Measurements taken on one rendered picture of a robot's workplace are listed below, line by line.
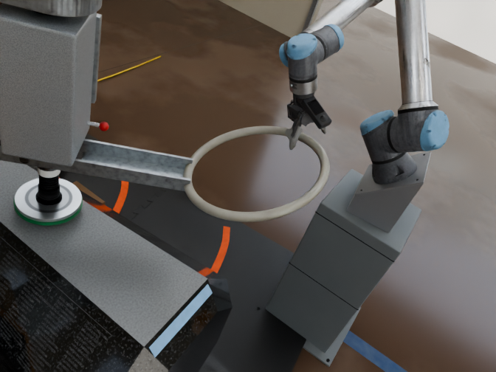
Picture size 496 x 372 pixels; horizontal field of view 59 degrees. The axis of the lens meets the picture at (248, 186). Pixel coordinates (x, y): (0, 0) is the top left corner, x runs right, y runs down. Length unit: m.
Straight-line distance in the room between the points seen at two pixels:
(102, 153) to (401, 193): 1.18
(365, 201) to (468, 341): 1.50
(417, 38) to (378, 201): 0.67
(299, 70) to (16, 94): 0.79
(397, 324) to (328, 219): 1.13
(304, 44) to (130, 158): 0.68
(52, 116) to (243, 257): 1.72
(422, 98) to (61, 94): 1.26
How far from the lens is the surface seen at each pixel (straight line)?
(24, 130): 1.37
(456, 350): 3.10
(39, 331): 1.55
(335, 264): 2.14
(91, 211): 1.70
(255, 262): 2.75
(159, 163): 1.53
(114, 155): 1.55
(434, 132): 1.79
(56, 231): 1.64
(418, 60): 1.83
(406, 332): 2.95
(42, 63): 1.25
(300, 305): 2.41
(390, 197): 1.93
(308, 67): 1.39
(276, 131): 1.62
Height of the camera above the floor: 2.02
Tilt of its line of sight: 38 degrees down
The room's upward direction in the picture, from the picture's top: 20 degrees clockwise
